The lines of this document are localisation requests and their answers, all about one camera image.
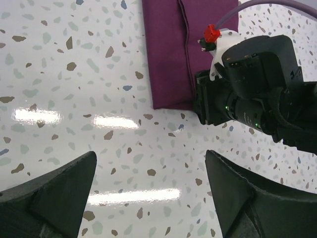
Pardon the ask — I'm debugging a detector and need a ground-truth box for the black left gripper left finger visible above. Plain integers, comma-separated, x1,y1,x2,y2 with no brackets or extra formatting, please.
0,151,97,238

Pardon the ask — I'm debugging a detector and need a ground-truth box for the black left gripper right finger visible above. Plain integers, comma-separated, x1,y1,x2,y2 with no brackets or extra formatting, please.
205,150,317,238

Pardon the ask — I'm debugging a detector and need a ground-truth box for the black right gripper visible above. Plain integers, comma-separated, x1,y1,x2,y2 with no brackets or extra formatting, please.
194,35,317,153

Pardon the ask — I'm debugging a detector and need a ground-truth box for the purple cloth wrap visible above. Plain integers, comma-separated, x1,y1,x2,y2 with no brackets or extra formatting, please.
142,0,238,111

